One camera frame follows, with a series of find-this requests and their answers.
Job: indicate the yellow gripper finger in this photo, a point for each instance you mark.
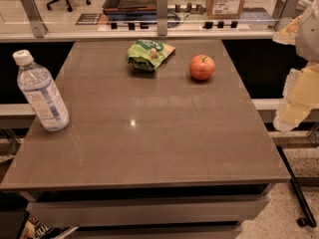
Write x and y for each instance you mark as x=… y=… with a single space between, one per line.
x=300 y=97
x=287 y=35

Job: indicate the red apple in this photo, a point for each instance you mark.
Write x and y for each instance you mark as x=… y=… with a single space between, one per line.
x=201 y=67

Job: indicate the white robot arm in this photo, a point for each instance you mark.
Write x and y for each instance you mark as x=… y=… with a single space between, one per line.
x=307 y=37

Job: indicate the clear plastic water bottle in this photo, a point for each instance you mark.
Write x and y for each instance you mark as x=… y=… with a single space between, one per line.
x=39 y=88

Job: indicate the cardboard box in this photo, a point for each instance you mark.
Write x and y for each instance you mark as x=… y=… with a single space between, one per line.
x=224 y=9

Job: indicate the black floor bar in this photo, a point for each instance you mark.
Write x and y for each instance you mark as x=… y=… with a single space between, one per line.
x=308 y=218

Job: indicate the grey table drawer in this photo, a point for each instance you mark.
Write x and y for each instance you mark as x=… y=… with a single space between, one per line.
x=149 y=211

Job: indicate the green snack bag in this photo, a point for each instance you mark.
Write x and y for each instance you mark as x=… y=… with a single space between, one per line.
x=148 y=55

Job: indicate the magazine on floor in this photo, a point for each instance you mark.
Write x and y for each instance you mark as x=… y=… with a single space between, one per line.
x=34 y=229

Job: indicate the right metal railing post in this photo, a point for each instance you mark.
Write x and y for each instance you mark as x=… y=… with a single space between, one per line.
x=283 y=12

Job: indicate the metal railing post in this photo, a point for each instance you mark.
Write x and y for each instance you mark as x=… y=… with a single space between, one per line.
x=283 y=12
x=37 y=25
x=162 y=17

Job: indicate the middle metal railing post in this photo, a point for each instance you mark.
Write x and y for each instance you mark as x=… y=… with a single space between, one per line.
x=162 y=17

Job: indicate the left metal railing post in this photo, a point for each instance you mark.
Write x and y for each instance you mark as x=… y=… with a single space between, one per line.
x=37 y=25

